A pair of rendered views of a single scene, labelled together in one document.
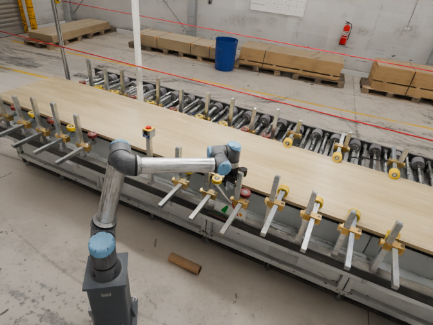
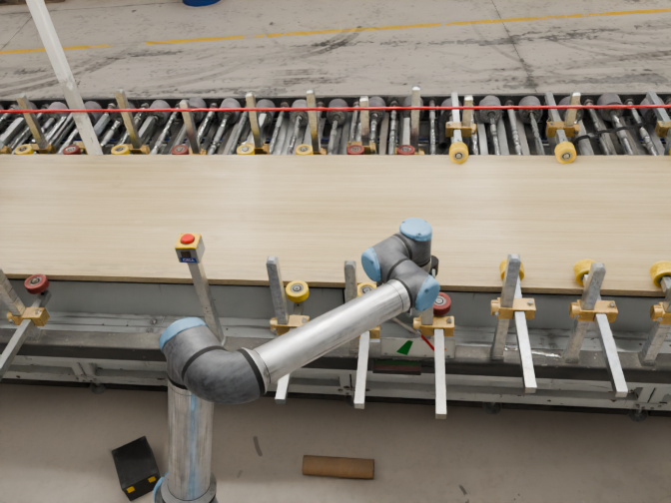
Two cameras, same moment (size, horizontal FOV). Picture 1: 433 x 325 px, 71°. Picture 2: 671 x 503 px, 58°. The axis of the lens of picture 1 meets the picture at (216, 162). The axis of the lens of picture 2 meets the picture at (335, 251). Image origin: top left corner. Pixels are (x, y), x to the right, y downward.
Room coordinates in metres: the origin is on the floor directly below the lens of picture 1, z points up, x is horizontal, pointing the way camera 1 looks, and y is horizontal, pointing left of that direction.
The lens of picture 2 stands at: (0.47, 0.40, 2.47)
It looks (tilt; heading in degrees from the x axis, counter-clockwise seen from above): 43 degrees down; 347
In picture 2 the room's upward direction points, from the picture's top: 5 degrees counter-clockwise
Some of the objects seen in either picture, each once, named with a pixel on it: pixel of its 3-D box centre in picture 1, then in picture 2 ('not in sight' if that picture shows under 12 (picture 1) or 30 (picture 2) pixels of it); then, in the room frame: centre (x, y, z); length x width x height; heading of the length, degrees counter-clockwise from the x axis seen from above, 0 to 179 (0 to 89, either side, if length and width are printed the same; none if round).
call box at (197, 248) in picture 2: (148, 132); (190, 249); (2.00, 0.53, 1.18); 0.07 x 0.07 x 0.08; 68
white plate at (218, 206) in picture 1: (229, 211); (416, 347); (1.71, -0.14, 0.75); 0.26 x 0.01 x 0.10; 68
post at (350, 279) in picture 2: (206, 184); (352, 312); (1.81, 0.06, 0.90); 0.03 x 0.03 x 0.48; 68
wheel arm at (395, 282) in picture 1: (394, 262); not in sight; (1.21, -1.09, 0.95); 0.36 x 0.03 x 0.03; 158
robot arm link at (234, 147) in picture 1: (232, 151); (414, 242); (1.66, -0.10, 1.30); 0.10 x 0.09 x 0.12; 110
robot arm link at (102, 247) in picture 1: (102, 249); not in sight; (1.21, 0.64, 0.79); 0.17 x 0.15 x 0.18; 20
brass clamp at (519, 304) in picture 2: (274, 203); (512, 308); (1.62, -0.43, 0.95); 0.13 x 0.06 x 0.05; 68
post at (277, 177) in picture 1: (270, 203); (504, 309); (1.62, -0.41, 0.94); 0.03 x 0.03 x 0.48; 68
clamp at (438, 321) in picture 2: (239, 201); (433, 324); (1.71, -0.20, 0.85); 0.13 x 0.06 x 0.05; 68
